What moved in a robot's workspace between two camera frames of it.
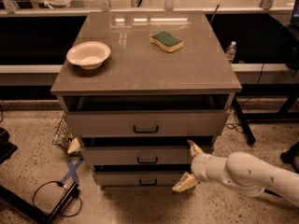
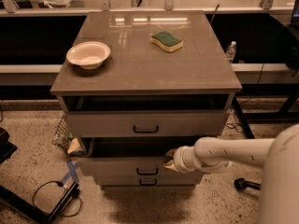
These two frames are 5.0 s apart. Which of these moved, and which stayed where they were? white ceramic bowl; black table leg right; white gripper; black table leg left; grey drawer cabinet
Moved: white gripper
Stayed: black table leg right; black table leg left; grey drawer cabinet; white ceramic bowl
